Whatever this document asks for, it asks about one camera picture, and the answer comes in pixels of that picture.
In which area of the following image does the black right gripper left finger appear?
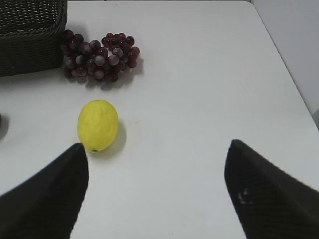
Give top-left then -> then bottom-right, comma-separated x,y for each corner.
0,143 -> 89,239

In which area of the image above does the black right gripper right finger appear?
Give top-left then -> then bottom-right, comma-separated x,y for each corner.
224,139 -> 319,239

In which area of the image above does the yellow lemon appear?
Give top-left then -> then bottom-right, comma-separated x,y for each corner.
77,100 -> 119,153

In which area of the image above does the dark red grape bunch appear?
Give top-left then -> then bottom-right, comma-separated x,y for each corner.
60,29 -> 141,82

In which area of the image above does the black wicker basket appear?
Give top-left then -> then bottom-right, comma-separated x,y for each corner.
0,0 -> 67,77

